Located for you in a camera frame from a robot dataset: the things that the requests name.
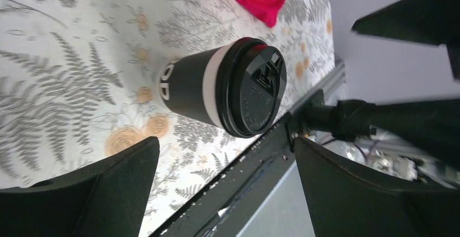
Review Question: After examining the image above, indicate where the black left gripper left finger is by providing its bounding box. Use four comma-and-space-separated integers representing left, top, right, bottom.
1, 137, 159, 236

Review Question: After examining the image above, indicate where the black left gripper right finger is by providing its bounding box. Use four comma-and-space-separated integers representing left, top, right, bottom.
295, 137, 459, 236

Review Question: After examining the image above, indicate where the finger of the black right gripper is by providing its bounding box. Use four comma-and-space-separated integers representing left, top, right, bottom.
352, 0, 459, 80

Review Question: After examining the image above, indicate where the black paper coffee cup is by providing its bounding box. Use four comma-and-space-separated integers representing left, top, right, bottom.
158, 43, 234, 128

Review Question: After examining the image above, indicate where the black plastic cup lid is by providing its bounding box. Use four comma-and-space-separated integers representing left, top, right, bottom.
215, 37, 287, 138

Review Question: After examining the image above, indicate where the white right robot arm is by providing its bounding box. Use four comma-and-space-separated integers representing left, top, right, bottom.
302, 0, 459, 168

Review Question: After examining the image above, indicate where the floral table mat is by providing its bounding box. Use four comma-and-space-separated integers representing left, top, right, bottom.
1, 0, 334, 236

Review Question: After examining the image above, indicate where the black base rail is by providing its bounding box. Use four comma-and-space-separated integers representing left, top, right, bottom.
151, 89, 324, 236

